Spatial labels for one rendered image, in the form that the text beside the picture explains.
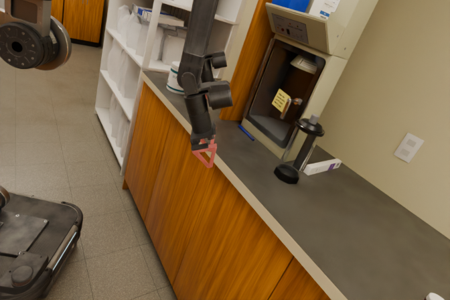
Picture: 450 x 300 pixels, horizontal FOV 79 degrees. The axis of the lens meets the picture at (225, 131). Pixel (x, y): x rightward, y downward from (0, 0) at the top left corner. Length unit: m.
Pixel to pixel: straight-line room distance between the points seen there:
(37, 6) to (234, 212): 0.93
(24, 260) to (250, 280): 0.93
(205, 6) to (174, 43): 1.49
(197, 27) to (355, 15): 0.63
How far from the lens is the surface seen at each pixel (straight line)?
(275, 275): 0.98
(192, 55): 0.69
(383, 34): 1.53
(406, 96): 1.43
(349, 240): 0.98
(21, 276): 1.40
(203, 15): 0.68
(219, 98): 0.72
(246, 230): 1.03
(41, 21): 1.08
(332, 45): 1.08
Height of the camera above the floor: 1.45
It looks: 23 degrees down
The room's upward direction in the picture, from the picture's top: 20 degrees clockwise
